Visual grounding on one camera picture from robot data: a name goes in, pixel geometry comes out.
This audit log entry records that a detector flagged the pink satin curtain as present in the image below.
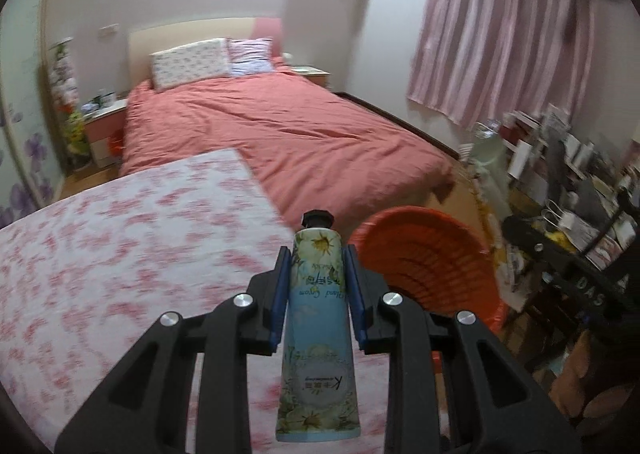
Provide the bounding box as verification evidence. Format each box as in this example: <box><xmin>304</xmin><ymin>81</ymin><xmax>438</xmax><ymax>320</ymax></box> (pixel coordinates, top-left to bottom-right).
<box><xmin>406</xmin><ymin>0</ymin><xmax>628</xmax><ymax>131</ymax></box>

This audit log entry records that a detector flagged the pink striped pillow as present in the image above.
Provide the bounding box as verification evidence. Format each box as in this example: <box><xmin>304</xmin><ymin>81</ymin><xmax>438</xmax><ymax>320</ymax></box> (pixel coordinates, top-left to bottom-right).
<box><xmin>227</xmin><ymin>37</ymin><xmax>276</xmax><ymax>77</ymax></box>

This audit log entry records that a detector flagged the white floral pillow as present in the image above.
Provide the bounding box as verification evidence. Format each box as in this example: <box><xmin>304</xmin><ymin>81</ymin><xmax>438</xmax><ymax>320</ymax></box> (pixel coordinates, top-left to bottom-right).
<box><xmin>149</xmin><ymin>38</ymin><xmax>233</xmax><ymax>93</ymax></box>

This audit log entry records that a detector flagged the white paper bag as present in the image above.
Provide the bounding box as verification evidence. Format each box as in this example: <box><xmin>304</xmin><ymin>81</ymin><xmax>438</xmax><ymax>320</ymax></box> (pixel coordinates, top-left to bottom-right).
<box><xmin>510</xmin><ymin>141</ymin><xmax>531</xmax><ymax>177</ymax></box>

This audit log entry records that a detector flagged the flower print wardrobe door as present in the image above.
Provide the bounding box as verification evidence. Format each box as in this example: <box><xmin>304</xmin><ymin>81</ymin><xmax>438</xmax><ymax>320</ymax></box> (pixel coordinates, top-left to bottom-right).
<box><xmin>0</xmin><ymin>0</ymin><xmax>66</xmax><ymax>229</ymax></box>

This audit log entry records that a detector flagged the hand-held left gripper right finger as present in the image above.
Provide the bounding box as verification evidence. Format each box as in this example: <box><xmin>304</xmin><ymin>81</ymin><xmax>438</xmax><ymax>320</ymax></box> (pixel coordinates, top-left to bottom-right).
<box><xmin>346</xmin><ymin>244</ymin><xmax>583</xmax><ymax>454</ymax></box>

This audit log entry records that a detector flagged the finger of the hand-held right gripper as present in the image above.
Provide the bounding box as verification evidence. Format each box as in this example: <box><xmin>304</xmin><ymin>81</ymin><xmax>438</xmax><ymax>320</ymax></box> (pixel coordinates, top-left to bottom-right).
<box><xmin>501</xmin><ymin>215</ymin><xmax>567</xmax><ymax>265</ymax></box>

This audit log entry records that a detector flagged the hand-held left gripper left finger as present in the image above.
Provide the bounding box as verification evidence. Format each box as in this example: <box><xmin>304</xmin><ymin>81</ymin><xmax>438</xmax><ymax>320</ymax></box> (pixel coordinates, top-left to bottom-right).
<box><xmin>54</xmin><ymin>246</ymin><xmax>292</xmax><ymax>454</ymax></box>

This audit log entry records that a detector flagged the orange plastic lattice basket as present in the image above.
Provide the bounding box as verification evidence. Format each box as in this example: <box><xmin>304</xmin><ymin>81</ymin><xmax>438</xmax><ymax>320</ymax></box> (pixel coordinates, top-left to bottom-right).
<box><xmin>348</xmin><ymin>205</ymin><xmax>507</xmax><ymax>375</ymax></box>

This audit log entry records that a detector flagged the coral bed duvet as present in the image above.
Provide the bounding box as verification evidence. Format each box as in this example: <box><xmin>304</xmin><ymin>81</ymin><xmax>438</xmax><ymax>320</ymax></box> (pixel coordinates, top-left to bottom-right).
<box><xmin>121</xmin><ymin>64</ymin><xmax>458</xmax><ymax>229</ymax></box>

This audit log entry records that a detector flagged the yellow green plush toy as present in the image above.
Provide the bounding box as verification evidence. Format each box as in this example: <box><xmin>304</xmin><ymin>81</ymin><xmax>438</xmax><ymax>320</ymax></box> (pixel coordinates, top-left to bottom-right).
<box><xmin>64</xmin><ymin>106</ymin><xmax>93</xmax><ymax>169</ymax></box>

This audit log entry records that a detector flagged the pink floral tablecloth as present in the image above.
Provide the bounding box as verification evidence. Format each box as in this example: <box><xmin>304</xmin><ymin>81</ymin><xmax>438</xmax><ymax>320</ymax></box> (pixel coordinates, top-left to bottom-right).
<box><xmin>0</xmin><ymin>149</ymin><xmax>391</xmax><ymax>454</ymax></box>

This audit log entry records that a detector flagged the pink white nightstand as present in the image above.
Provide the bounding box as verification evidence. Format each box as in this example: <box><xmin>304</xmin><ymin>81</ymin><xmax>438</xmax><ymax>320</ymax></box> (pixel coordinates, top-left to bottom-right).
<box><xmin>290</xmin><ymin>64</ymin><xmax>331</xmax><ymax>88</ymax></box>
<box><xmin>82</xmin><ymin>98</ymin><xmax>128</xmax><ymax>169</ymax></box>

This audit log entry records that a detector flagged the floral hand cream tube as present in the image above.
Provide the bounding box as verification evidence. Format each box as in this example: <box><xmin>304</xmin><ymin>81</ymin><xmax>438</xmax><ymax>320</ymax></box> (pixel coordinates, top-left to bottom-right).
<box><xmin>274</xmin><ymin>210</ymin><xmax>362</xmax><ymax>444</ymax></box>

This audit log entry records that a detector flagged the string of plush toys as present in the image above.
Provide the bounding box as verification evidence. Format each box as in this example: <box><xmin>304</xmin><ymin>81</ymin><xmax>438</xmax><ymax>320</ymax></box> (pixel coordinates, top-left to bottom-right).
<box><xmin>50</xmin><ymin>41</ymin><xmax>83</xmax><ymax>107</ymax></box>

